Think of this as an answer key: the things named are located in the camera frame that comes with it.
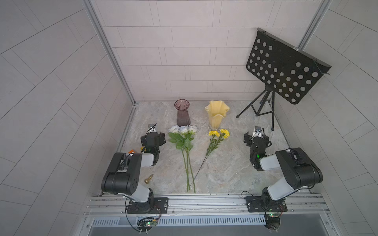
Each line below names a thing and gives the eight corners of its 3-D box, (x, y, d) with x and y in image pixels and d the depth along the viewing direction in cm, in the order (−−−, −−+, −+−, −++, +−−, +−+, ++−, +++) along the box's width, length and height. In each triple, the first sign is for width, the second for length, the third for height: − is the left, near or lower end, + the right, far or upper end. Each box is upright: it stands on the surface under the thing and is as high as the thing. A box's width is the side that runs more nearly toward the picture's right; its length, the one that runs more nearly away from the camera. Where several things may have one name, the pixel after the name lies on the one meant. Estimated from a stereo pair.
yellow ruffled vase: (201, 128, 101) (202, 109, 86) (211, 116, 108) (214, 97, 93) (216, 137, 97) (220, 119, 82) (225, 124, 104) (231, 105, 88)
